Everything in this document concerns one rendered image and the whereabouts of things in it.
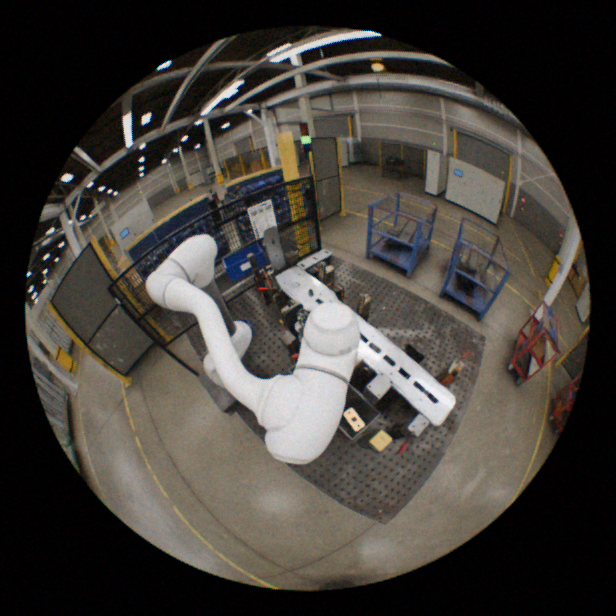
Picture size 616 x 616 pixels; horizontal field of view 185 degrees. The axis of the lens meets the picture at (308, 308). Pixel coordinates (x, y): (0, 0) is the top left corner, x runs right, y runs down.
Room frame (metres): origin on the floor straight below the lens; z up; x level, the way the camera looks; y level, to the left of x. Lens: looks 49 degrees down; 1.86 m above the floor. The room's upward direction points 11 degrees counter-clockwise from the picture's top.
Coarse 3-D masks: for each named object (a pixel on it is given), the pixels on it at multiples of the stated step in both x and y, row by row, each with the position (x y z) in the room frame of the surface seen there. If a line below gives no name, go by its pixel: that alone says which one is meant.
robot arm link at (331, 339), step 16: (320, 304) 0.22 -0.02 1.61; (336, 304) 0.21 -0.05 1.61; (320, 320) 0.18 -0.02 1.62; (336, 320) 0.18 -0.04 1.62; (352, 320) 0.17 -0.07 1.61; (304, 336) 0.18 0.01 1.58; (320, 336) 0.16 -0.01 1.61; (336, 336) 0.15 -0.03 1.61; (352, 336) 0.15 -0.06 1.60; (304, 352) 0.16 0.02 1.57; (320, 352) 0.15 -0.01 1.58; (336, 352) 0.14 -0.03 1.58; (352, 352) 0.14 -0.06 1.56; (320, 368) 0.12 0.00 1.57; (336, 368) 0.12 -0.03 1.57; (352, 368) 0.12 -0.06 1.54
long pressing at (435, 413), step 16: (288, 272) 1.11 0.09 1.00; (304, 272) 1.07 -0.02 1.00; (288, 288) 0.94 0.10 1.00; (304, 288) 0.91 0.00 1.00; (320, 288) 0.89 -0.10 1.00; (304, 304) 0.78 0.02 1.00; (368, 336) 0.48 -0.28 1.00; (384, 336) 0.46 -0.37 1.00; (368, 352) 0.39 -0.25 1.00; (384, 352) 0.37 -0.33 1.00; (400, 352) 0.34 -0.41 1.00; (384, 368) 0.28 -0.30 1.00; (416, 368) 0.23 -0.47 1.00; (400, 384) 0.18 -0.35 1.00; (432, 384) 0.12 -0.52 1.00; (416, 400) 0.08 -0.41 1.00; (448, 400) 0.00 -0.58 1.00; (432, 416) -0.03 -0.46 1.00
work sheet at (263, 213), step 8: (248, 208) 1.43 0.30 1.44; (256, 208) 1.46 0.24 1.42; (264, 208) 1.49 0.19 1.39; (272, 208) 1.53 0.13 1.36; (248, 216) 1.42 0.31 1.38; (256, 216) 1.45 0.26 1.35; (264, 216) 1.48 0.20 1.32; (272, 216) 1.52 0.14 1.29; (256, 224) 1.44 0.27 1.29; (264, 224) 1.48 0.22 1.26; (272, 224) 1.51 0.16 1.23; (256, 232) 1.43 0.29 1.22; (256, 240) 1.42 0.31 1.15
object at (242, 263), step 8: (248, 248) 1.33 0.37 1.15; (256, 248) 1.35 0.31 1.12; (232, 256) 1.28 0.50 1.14; (240, 256) 1.31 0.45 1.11; (256, 256) 1.19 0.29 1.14; (264, 256) 1.22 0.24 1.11; (224, 264) 1.17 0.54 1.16; (232, 264) 1.28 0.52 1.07; (240, 264) 1.15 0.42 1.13; (248, 264) 1.17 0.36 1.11; (264, 264) 1.21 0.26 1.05; (232, 272) 1.12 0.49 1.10; (240, 272) 1.14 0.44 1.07; (248, 272) 1.16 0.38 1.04; (232, 280) 1.11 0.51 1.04
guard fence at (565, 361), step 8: (584, 336) -1.05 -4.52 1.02; (576, 344) -1.00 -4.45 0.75; (584, 344) -1.22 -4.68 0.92; (568, 352) -0.99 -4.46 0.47; (576, 352) -1.19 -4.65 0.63; (584, 352) -1.41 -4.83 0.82; (560, 360) -0.98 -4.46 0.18; (568, 360) -1.17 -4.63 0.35; (576, 360) -1.39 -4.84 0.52; (584, 360) -1.61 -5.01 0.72; (568, 368) -1.38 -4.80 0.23; (576, 368) -1.60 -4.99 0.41; (576, 376) -1.84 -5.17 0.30; (576, 384) -2.12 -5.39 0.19
